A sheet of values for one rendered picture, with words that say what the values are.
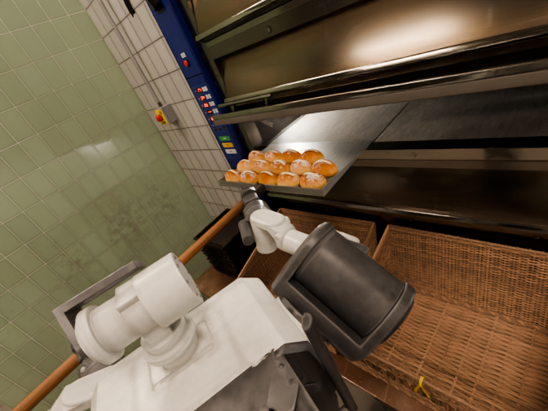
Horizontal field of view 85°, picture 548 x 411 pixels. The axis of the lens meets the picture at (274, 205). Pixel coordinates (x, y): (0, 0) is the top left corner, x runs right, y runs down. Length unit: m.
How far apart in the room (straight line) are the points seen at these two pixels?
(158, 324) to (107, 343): 0.05
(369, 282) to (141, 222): 1.96
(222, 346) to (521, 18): 0.83
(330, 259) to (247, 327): 0.13
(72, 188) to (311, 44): 1.57
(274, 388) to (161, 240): 2.05
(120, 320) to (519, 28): 0.88
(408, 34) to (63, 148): 1.79
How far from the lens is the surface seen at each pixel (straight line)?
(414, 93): 0.83
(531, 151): 1.01
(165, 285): 0.33
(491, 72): 0.79
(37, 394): 0.96
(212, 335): 0.40
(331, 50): 1.06
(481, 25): 0.90
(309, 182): 0.97
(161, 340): 0.38
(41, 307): 2.23
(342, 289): 0.39
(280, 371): 0.33
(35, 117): 2.08
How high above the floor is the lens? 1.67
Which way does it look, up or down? 30 degrees down
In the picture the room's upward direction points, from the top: 25 degrees counter-clockwise
